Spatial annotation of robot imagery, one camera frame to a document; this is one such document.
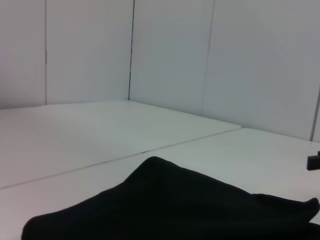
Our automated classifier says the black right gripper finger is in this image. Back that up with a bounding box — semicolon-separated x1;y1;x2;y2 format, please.
306;149;320;172

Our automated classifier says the black T-shirt with FREE! print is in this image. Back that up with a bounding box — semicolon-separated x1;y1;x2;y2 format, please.
21;156;320;240

